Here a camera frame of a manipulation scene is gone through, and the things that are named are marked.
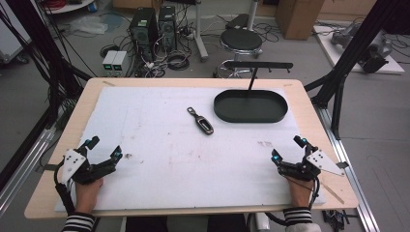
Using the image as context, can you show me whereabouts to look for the aluminium rail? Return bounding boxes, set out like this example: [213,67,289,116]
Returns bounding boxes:
[0,125,58,217]
[314,105,382,232]

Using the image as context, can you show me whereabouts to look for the white board with robot parts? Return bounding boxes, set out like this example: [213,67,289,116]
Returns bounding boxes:
[312,22,406,75]

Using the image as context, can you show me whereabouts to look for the large black computer tower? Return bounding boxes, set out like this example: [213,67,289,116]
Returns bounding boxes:
[129,7,160,63]

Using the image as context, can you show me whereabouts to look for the white bench power supply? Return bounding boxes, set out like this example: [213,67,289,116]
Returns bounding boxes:
[111,50,129,77]
[102,49,119,77]

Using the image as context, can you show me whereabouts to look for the thin wooden stick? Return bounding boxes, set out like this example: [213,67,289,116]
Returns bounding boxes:
[320,181,346,205]

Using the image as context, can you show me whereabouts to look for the coiled black cables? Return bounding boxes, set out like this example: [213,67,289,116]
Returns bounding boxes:
[165,51,191,72]

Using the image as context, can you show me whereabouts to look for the right hand-held gripper black cable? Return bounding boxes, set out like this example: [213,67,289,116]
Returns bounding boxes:
[264,176,321,227]

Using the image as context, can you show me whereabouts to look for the cardboard box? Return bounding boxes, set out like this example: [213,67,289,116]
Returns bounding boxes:
[274,0,326,41]

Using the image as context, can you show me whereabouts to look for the small black electronics pile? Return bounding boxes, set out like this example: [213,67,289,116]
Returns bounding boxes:
[321,209,358,232]

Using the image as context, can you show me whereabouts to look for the black metal frame post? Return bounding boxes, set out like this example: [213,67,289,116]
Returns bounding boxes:
[304,0,410,141]
[0,0,93,130]

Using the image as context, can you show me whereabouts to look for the black oval tray with hanger stand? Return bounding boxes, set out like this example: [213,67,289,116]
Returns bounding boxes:
[213,60,295,125]

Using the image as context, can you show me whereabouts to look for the left hand-held gripper black cable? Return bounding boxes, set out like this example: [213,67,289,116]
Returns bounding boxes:
[53,159,77,217]

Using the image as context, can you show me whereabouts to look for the slim black computer tower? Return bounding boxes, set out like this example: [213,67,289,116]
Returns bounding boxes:
[157,5,178,53]

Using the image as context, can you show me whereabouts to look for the person's right hand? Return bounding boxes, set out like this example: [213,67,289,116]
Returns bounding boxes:
[285,175,315,210]

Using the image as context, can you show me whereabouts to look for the white foam mat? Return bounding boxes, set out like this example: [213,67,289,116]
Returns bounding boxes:
[53,86,327,213]

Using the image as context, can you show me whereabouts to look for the grey desk leg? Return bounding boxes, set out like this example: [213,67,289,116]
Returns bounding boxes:
[191,0,211,64]

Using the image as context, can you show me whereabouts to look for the car key in dark case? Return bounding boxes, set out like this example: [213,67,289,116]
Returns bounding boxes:
[186,106,215,136]

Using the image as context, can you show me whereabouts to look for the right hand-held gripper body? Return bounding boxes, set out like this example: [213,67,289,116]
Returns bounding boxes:
[278,145,346,182]

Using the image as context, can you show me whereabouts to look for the hand-held gripper black cable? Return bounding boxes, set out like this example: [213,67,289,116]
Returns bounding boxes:
[264,176,321,227]
[53,159,77,217]

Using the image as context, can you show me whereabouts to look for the black round stool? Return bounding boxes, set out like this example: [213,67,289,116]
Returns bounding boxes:
[213,28,264,79]

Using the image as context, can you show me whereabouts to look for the person's left hand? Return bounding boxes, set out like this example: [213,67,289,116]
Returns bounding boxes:
[74,177,104,216]

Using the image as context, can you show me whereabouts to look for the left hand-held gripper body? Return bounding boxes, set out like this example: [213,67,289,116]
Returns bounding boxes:
[61,146,118,186]

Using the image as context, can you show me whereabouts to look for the clear plastic bag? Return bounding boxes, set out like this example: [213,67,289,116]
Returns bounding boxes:
[68,14,109,36]

